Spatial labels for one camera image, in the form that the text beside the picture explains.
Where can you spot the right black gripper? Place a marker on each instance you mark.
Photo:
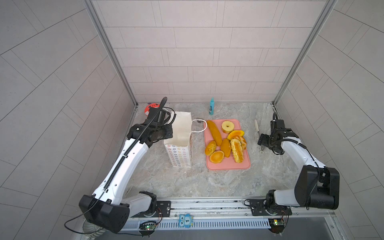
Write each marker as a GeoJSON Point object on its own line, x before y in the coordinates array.
{"type": "Point", "coordinates": [263, 138]}

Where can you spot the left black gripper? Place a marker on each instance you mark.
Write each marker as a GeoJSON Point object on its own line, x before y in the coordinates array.
{"type": "Point", "coordinates": [168, 134]}

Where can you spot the white food tongs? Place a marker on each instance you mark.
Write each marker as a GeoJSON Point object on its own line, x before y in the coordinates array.
{"type": "Point", "coordinates": [259, 135]}

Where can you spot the white paper bag with print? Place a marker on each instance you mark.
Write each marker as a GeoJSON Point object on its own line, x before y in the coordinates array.
{"type": "Point", "coordinates": [179, 147]}

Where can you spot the lumpy yellow long bread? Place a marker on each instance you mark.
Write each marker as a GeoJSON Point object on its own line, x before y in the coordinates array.
{"type": "Point", "coordinates": [237, 150]}

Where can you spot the long yellow baguette bread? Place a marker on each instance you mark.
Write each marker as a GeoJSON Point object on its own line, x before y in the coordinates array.
{"type": "Point", "coordinates": [215, 132]}

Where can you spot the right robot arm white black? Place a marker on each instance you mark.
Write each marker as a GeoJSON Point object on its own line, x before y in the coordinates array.
{"type": "Point", "coordinates": [318, 186]}

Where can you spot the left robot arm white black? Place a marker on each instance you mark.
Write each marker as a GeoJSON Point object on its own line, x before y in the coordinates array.
{"type": "Point", "coordinates": [104, 207]}

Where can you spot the braided orange pretzel bread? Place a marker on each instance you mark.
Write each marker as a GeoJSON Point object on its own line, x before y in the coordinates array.
{"type": "Point", "coordinates": [243, 141]}

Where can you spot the orange half-round bread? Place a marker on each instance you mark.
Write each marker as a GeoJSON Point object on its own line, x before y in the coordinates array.
{"type": "Point", "coordinates": [235, 133]}

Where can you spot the oval brown bread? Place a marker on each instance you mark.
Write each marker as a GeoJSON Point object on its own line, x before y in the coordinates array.
{"type": "Point", "coordinates": [226, 147]}

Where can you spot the red shark plush toy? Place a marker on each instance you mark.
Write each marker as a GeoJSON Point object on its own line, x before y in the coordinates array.
{"type": "Point", "coordinates": [149, 107]}

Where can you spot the pink tray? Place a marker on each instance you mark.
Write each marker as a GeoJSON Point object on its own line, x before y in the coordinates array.
{"type": "Point", "coordinates": [227, 163]}

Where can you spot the small round golden bun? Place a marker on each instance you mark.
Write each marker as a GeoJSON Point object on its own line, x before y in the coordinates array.
{"type": "Point", "coordinates": [210, 148]}

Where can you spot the flat round orange tart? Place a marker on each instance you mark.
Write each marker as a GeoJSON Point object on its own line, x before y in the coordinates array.
{"type": "Point", "coordinates": [217, 157]}

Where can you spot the teal small bottle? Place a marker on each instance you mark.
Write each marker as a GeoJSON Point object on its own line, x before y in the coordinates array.
{"type": "Point", "coordinates": [212, 105]}

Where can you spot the right circuit board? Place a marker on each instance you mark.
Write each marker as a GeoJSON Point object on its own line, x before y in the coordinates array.
{"type": "Point", "coordinates": [277, 226]}

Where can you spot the circuit board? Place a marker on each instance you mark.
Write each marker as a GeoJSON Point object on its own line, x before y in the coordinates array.
{"type": "Point", "coordinates": [277, 226]}
{"type": "Point", "coordinates": [148, 226]}

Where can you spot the left circuit board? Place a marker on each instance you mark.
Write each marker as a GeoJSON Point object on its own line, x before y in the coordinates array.
{"type": "Point", "coordinates": [148, 226]}

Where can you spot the blue owl tag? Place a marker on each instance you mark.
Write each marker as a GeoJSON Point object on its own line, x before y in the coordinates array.
{"type": "Point", "coordinates": [185, 221]}

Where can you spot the ring-shaped yellow bread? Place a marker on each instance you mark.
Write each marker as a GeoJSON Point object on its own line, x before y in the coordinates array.
{"type": "Point", "coordinates": [227, 127]}

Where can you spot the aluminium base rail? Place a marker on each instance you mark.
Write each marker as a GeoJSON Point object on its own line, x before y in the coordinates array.
{"type": "Point", "coordinates": [231, 214]}

